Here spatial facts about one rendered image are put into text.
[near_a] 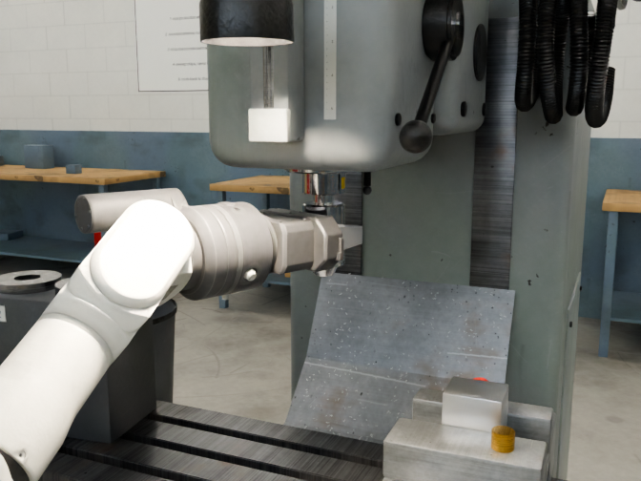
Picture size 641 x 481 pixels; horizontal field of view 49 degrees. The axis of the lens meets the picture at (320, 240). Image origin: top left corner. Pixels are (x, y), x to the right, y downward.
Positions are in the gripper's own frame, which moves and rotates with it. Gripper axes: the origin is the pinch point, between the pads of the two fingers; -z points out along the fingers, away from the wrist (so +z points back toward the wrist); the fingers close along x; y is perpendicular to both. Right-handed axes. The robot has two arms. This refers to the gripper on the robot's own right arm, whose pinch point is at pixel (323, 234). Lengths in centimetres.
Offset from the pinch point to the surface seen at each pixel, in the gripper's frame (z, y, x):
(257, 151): 9.6, -9.3, -0.3
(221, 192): -229, 39, 336
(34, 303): 18.8, 11.6, 34.3
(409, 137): 4.3, -11.0, -15.2
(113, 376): 12.5, 20.7, 26.0
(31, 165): -187, 31, 557
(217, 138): 11.4, -10.5, 3.7
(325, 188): 1.6, -5.3, -1.8
